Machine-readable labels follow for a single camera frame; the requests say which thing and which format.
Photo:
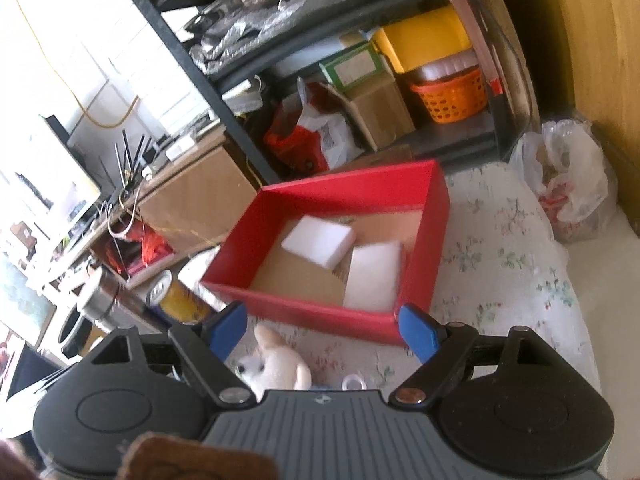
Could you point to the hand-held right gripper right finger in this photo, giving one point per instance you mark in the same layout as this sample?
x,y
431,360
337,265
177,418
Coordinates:
x,y
419,334

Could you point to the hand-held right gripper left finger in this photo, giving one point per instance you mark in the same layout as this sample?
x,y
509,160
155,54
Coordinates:
x,y
229,329

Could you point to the white plush toy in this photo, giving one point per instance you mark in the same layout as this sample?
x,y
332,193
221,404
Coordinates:
x,y
280,360

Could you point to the red cardboard box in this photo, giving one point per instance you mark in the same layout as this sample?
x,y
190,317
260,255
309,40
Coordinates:
x,y
350,190

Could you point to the yellow drink can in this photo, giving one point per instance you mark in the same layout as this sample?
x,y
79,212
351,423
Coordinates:
x,y
180,300

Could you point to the white foam sponge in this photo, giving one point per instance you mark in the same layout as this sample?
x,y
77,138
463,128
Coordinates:
x,y
375,275
317,239

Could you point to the wooden media cabinet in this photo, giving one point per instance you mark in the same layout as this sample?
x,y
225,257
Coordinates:
x,y
195,205

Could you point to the steel thermos flask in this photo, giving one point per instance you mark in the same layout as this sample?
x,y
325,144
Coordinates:
x,y
100,295

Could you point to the brown fuzzy cloth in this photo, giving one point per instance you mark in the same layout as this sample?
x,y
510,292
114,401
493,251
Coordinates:
x,y
200,460

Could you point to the white round appliance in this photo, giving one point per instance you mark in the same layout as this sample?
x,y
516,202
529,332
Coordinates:
x,y
67,330

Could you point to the small white box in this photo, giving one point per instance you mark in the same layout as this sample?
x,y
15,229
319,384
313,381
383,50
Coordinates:
x,y
180,149

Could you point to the black router with antennas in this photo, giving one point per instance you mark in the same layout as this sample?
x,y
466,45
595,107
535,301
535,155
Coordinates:
x,y
131,155

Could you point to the red and white plastic bag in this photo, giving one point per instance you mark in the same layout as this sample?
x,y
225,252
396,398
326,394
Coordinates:
x,y
320,135

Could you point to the flat screen monitor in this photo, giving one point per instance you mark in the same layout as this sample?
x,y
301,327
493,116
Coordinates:
x,y
60,185

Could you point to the brown cardboard box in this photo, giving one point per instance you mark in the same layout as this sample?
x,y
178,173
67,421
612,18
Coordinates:
x,y
385,110

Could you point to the white flat device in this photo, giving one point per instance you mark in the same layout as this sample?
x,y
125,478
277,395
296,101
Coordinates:
x,y
245,97

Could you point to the orange plastic basket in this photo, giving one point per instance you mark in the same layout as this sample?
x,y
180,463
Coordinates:
x,y
450,100

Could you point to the green cardboard box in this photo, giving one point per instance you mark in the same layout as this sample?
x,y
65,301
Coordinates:
x,y
352,67

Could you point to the clear bubble wrap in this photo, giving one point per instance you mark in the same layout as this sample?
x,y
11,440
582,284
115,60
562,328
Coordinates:
x,y
235,35

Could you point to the black metal shelf rack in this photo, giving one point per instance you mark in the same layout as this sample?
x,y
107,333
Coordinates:
x,y
170,40

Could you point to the yellow storage box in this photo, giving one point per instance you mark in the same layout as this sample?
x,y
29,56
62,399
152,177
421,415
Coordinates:
x,y
425,35

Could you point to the wooden headboard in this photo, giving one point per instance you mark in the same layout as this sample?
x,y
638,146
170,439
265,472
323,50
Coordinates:
x,y
590,35

